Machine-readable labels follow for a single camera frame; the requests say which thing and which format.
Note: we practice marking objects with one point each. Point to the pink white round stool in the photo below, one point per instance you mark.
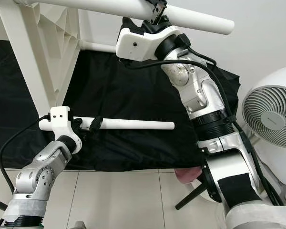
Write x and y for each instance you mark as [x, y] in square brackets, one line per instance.
[188, 175]

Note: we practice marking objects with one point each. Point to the grey robot foot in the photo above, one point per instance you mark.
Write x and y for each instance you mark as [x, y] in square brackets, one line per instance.
[79, 225]

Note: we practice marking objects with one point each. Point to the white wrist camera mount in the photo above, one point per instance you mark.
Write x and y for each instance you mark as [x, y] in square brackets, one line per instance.
[138, 44]
[59, 117]

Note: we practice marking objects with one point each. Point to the white standing fan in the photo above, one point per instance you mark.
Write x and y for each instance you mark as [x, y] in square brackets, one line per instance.
[271, 114]

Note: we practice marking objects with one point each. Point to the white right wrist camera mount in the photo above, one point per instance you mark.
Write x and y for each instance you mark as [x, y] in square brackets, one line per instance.
[138, 44]

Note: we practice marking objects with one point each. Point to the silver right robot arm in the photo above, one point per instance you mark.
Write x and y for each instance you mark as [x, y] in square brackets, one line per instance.
[205, 95]

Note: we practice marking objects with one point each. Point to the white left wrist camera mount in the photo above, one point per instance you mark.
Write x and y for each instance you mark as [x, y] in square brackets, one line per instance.
[59, 117]

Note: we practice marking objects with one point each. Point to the black table cloth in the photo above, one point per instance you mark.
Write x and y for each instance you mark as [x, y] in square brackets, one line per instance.
[114, 95]

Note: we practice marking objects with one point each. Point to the white plastic table leg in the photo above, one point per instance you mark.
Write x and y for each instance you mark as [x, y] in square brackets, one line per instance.
[138, 124]
[100, 46]
[200, 20]

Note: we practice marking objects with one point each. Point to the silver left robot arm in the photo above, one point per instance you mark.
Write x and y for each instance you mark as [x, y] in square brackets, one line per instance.
[38, 176]

